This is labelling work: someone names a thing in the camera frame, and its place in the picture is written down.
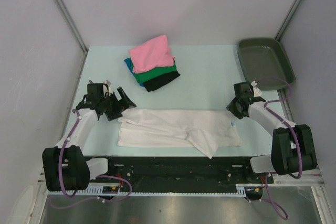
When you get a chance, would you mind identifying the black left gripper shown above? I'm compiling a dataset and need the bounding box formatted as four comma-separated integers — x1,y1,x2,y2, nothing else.
100,87,135,121

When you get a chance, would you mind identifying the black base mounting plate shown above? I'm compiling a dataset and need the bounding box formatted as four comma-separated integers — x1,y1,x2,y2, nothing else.
96,156,274,194

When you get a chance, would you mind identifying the green folded t shirt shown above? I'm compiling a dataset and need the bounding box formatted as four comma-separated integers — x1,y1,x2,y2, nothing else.
132,62,177,83

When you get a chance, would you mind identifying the aluminium front frame rail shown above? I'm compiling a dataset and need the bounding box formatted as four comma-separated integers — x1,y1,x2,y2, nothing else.
36,167,325,185

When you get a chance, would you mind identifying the white t shirt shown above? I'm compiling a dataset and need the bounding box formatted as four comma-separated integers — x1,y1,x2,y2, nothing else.
118,109,243,158

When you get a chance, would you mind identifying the pink folded t shirt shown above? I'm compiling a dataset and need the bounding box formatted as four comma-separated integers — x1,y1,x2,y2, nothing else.
128,35,174,73

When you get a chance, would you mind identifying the dark green plastic bin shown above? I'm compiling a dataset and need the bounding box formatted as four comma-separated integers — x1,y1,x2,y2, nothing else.
237,38,296,91

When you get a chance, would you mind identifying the black folded t shirt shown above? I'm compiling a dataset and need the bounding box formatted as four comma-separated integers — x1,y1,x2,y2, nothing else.
143,71,180,92

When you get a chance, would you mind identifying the aluminium frame post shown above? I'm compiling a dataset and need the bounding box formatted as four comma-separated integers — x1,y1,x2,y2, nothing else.
53,0,88,56
275,0,303,41

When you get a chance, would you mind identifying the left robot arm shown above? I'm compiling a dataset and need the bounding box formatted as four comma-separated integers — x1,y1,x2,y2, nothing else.
42,82,136,194

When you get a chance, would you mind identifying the left aluminium frame post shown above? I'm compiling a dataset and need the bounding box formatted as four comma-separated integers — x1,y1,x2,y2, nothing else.
53,0,88,56

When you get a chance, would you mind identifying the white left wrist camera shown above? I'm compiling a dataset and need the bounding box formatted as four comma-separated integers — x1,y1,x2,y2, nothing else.
103,80,114,97

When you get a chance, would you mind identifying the white slotted cable duct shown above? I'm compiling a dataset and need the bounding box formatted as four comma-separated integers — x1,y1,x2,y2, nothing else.
76,184,266,197

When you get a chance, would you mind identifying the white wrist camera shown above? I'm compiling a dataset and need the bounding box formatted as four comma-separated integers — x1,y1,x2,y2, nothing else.
103,80,114,97
250,81,263,98

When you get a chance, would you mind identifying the blue folded t shirt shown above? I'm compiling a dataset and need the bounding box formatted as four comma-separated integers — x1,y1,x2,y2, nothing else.
124,57,144,87

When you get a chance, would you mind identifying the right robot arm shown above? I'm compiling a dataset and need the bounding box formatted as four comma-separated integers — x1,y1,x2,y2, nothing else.
226,81,317,183

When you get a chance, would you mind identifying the right aluminium frame post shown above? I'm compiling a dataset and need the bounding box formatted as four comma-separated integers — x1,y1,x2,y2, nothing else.
275,0,303,41

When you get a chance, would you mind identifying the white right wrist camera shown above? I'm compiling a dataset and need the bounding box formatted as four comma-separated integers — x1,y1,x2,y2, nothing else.
250,81,263,98

